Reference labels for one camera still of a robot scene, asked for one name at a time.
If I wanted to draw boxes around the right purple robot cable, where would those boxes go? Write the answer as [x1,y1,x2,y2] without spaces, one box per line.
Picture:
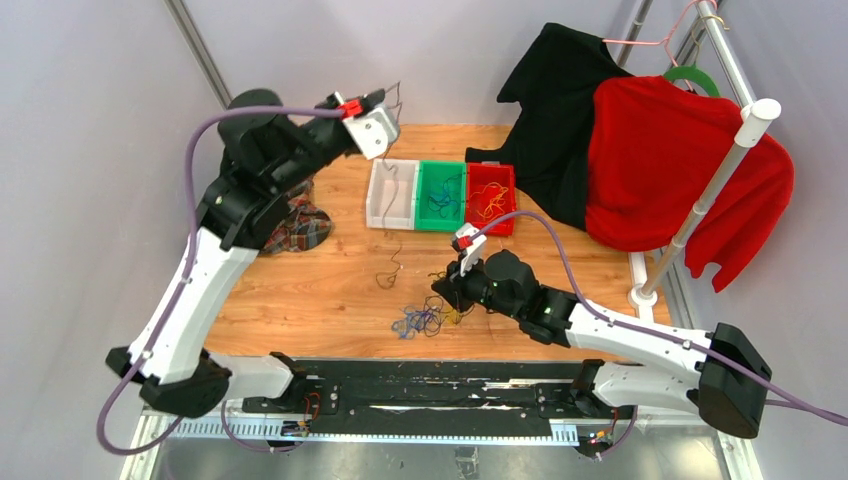
[473,210,848,460]

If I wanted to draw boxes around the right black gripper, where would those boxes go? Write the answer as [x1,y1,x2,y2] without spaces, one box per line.
[433,251,522,322]

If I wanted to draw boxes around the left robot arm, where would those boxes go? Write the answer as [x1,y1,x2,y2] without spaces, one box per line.
[106,89,400,418]

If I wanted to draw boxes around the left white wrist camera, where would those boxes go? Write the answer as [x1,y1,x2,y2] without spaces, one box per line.
[342,102,400,160]

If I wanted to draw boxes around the white plastic bin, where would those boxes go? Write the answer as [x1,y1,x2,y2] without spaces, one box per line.
[365,159,421,230]

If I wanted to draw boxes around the green hanger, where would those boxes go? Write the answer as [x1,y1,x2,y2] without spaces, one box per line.
[663,65,722,98]

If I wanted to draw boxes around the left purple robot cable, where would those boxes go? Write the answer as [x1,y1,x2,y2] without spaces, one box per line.
[96,105,349,457]

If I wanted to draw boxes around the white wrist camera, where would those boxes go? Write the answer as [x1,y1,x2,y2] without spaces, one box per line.
[451,222,487,276]
[342,102,400,160]

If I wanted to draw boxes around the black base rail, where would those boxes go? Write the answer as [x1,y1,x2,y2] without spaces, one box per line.
[242,359,634,438]

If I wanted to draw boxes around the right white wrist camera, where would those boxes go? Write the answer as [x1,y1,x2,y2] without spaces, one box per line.
[451,222,487,276]

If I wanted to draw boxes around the plaid flannel shirt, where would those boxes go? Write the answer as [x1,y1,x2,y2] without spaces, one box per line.
[261,177,334,255]

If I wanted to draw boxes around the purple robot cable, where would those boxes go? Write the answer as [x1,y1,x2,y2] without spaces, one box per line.
[473,210,848,460]
[96,105,349,457]

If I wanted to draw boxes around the white clothes rack pole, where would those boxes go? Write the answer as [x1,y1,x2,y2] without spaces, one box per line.
[628,98,782,318]

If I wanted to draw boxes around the red plastic bin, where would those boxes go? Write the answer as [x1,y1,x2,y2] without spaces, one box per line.
[465,163,517,229]

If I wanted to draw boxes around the blue cables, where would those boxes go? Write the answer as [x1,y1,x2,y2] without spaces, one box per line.
[425,173,464,220]

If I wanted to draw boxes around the black t-shirt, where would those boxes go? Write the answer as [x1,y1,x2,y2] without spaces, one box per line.
[464,22,629,230]

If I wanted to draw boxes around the green plastic bin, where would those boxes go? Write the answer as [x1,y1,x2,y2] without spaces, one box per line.
[414,161,466,232]

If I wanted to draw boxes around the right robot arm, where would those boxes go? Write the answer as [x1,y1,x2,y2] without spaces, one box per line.
[431,250,772,439]

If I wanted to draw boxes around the red sweater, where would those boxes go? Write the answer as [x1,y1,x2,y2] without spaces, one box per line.
[585,76,795,292]

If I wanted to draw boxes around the pink wire hanger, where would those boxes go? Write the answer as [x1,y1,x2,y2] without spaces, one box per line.
[602,0,702,67]

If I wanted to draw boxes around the cable pile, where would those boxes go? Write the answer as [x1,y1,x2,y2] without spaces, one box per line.
[390,294,475,340]

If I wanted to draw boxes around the yellow cables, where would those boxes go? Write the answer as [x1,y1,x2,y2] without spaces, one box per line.
[470,178,515,227]

